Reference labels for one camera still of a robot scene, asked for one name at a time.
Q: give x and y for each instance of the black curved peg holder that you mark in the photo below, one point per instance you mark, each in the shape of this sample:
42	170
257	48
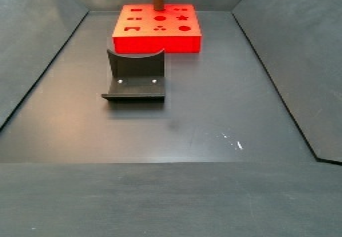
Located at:
138	77

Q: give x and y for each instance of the red shape-sorting block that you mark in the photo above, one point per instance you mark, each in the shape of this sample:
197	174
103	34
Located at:
146	30

